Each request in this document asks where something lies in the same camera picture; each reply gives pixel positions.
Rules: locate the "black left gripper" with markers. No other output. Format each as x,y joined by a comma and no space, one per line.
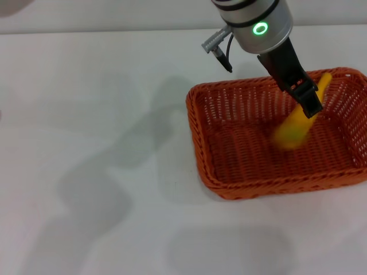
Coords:
284,66

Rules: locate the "yellow banana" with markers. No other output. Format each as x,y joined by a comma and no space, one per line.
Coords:
292,131

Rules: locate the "orange woven basket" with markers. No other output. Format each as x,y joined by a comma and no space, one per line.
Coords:
246,160

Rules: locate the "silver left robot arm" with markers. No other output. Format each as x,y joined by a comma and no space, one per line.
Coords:
252,20

